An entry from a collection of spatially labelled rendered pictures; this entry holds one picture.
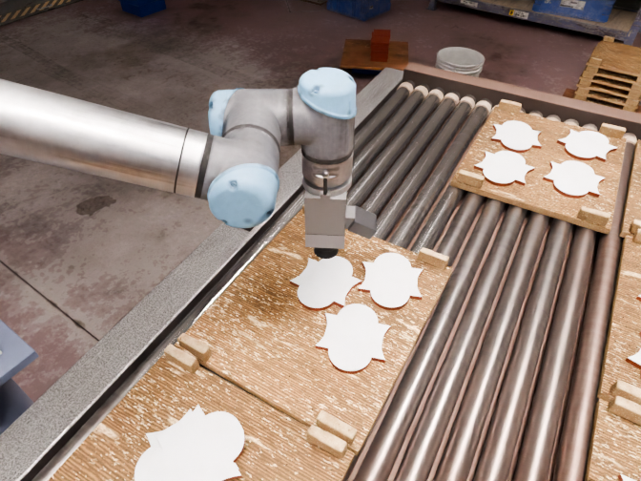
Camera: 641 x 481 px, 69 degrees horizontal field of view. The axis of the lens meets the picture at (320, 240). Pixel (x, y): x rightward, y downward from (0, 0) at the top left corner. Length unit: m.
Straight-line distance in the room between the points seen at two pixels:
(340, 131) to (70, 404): 0.59
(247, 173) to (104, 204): 2.27
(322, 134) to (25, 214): 2.39
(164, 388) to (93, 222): 1.92
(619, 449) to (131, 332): 0.79
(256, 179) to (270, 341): 0.38
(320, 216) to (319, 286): 0.20
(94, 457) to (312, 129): 0.55
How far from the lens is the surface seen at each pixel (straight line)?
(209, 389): 0.79
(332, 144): 0.64
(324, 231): 0.73
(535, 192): 1.20
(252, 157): 0.53
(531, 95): 1.58
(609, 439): 0.85
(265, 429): 0.75
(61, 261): 2.52
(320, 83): 0.62
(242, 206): 0.52
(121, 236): 2.53
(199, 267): 0.98
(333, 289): 0.87
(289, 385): 0.78
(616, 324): 0.98
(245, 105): 0.62
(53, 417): 0.88
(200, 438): 0.73
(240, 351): 0.81
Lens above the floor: 1.62
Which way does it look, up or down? 45 degrees down
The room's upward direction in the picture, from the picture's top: straight up
